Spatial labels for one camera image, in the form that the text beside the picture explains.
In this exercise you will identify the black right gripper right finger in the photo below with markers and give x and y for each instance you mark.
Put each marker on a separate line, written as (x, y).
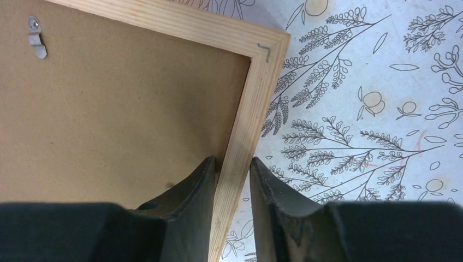
(290, 227)

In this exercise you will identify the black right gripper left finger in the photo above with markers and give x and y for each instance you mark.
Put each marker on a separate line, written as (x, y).
(174, 226)

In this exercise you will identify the light wooden picture frame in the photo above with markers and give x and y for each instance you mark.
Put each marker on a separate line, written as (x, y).
(264, 46)

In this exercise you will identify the brown cardboard backing board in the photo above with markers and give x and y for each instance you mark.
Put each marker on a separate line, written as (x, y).
(114, 113)

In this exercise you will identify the floral patterned table mat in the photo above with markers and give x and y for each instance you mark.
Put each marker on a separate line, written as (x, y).
(368, 106)

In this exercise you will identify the metal frame retaining clip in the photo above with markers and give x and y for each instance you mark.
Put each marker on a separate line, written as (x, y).
(34, 37)

